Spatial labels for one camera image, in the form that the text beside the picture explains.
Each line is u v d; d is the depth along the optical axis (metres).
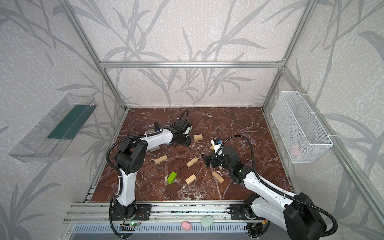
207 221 0.69
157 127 1.04
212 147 0.97
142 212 0.72
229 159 0.62
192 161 0.91
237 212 0.73
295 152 0.74
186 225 0.68
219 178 0.84
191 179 0.84
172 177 0.84
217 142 0.71
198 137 1.00
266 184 0.50
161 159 0.91
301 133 0.62
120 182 0.57
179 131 0.78
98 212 0.75
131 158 0.53
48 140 0.64
